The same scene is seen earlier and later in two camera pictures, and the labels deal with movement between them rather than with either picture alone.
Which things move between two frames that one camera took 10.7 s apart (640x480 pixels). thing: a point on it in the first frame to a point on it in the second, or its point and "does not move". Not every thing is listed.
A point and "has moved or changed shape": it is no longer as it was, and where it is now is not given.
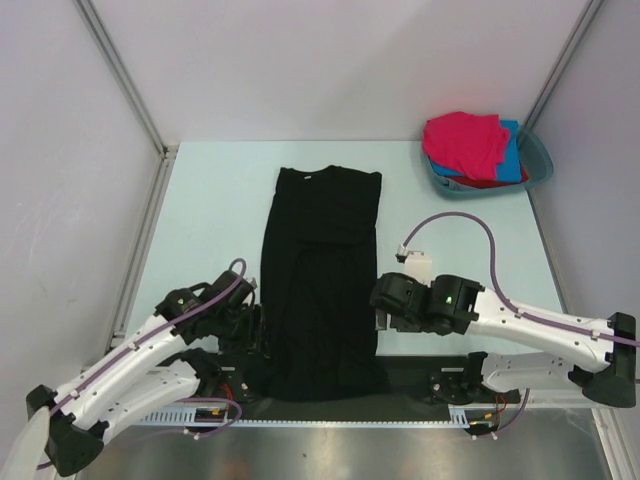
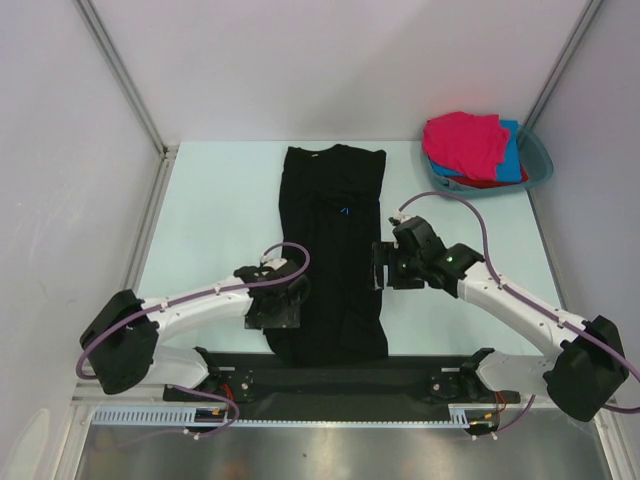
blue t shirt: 510,170 does not move
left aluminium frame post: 97,33 does not move
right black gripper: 402,326 to 385,253
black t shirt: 318,286 has moved or changed shape
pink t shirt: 474,143 does not move
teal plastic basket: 536,159 does not move
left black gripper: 251,339 to 287,318
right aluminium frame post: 588,16 does not move
